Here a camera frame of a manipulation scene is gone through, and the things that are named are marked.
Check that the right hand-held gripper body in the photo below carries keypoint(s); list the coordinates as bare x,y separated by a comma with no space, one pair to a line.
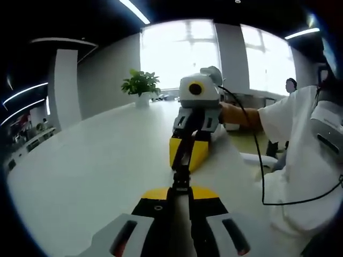
205,93

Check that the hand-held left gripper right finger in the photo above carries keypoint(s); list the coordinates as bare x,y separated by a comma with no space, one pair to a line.
214,230

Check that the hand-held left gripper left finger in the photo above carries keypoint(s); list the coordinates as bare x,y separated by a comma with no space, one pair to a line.
139,235

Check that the black plastic buckle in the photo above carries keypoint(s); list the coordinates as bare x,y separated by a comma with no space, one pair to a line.
181,182

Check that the person's right hand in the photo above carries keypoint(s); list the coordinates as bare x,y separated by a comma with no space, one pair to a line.
230,115

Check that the green potted plant white pot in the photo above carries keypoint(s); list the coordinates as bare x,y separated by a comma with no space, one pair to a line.
141,85

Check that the person in white shirt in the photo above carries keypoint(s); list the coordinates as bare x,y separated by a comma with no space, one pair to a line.
292,150

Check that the ceiling light strip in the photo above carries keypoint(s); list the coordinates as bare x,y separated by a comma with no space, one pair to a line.
135,10
302,33

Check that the grey chest-worn device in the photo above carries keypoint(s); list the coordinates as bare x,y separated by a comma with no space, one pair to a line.
328,125

